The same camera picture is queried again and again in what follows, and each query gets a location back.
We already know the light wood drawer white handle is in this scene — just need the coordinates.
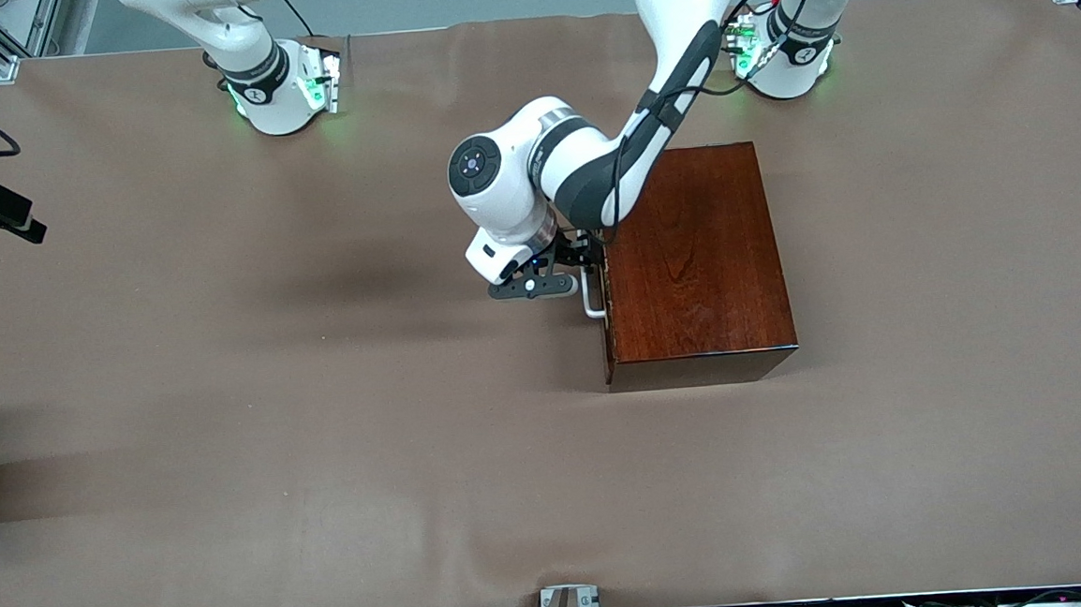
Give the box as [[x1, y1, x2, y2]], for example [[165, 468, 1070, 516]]
[[578, 239, 618, 386]]

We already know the dark brown wooden cabinet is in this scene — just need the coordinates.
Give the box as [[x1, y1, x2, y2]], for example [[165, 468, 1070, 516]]
[[587, 140, 802, 394]]

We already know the brown table cloth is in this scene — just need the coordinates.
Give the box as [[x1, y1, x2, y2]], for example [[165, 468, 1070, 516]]
[[0, 0, 1081, 607]]

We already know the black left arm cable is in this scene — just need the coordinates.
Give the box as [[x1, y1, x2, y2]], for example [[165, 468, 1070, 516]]
[[584, 0, 828, 244]]

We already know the aluminium bracket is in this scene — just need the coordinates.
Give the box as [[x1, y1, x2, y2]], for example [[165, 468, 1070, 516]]
[[539, 584, 601, 607]]

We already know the black right base cable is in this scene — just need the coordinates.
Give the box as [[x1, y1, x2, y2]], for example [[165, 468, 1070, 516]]
[[273, 0, 317, 41]]

